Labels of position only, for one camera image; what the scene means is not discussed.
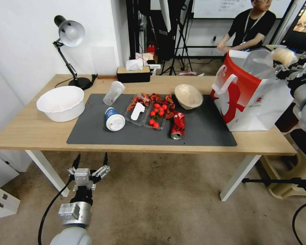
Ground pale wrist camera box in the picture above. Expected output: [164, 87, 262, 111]
[74, 168, 90, 187]

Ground dark grey table mat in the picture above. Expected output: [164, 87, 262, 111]
[66, 93, 238, 147]

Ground crushed red cola can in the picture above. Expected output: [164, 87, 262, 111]
[170, 111, 187, 141]

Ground black framed display screen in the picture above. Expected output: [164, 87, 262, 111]
[285, 0, 306, 49]

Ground white plastic basin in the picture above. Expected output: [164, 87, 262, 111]
[36, 85, 86, 123]

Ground black tissue box wooden lid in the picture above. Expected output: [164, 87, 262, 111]
[116, 60, 151, 84]

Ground black tripod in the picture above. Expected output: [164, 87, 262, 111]
[160, 0, 195, 76]

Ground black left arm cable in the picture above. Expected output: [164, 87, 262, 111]
[37, 175, 76, 245]

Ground blue paper cup white lid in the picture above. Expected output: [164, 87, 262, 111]
[104, 107, 126, 132]

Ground white cabinet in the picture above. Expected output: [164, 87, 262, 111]
[0, 149, 34, 222]

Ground beige plastic stool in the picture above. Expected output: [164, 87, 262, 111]
[259, 132, 306, 201]

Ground clear disposable takeout box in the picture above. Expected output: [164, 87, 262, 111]
[124, 98, 170, 131]

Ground beige paper bowl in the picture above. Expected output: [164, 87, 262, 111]
[174, 84, 204, 111]

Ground clear plastic cup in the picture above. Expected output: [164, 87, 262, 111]
[102, 81, 126, 106]

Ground black stand bar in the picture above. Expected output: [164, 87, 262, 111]
[241, 177, 306, 202]

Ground black desk lamp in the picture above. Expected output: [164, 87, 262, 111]
[52, 15, 99, 91]

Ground beige round object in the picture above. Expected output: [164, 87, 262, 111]
[270, 48, 298, 66]

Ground whiteboard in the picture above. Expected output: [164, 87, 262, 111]
[192, 0, 294, 20]

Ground person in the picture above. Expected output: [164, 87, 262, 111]
[216, 0, 277, 53]

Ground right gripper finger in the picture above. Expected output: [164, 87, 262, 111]
[273, 60, 291, 80]

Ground cardboard box with papers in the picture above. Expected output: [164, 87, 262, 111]
[134, 52, 156, 65]

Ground red fire extinguisher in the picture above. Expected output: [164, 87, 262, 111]
[146, 40, 157, 55]

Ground wooden table with white legs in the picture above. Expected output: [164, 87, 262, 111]
[0, 74, 298, 202]

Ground black floor cable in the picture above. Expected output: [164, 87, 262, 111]
[291, 200, 306, 245]

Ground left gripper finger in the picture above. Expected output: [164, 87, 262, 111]
[90, 152, 111, 183]
[68, 153, 81, 177]

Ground red white delivery bag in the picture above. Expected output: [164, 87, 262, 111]
[210, 49, 295, 132]

